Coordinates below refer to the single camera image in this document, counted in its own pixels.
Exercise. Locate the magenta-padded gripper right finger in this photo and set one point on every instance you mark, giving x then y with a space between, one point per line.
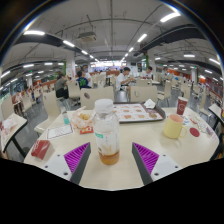
148 159

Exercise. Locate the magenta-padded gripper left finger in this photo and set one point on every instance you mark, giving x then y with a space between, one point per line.
75 159

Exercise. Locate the clear plastic tea bottle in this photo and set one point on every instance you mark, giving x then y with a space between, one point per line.
106 133

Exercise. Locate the small red sauce packet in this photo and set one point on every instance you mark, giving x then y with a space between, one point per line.
86 130

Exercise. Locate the white printed card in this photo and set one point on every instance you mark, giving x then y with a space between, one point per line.
59 131

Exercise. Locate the red cardboard box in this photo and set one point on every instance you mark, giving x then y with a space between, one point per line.
40 149

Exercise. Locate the yellow mug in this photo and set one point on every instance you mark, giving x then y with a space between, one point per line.
172 126

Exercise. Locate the small teal sanitizer bottle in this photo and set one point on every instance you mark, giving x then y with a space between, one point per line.
65 117

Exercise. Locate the dark food tray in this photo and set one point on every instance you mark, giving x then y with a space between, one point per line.
133 113

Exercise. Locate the flat round red coaster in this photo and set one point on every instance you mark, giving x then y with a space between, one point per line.
194 132

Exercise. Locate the white crumpled napkin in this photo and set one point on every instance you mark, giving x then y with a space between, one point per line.
149 104

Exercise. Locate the colourful printed leaflet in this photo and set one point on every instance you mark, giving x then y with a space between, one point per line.
200 124

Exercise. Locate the red paper cup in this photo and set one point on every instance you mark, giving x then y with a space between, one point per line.
182 106

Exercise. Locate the beige chair with hole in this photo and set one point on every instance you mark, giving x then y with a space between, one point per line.
98 95
145 93

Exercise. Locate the beige side table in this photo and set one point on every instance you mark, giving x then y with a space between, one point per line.
216 110
16 124

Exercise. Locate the beige chair group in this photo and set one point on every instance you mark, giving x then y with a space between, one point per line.
165 90

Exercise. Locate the person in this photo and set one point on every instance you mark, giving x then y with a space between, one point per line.
82 81
121 80
146 73
61 85
88 77

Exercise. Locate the ceiling air conditioner unit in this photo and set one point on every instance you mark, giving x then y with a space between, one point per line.
87 36

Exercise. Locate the ceiling light group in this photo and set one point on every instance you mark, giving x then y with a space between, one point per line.
169 16

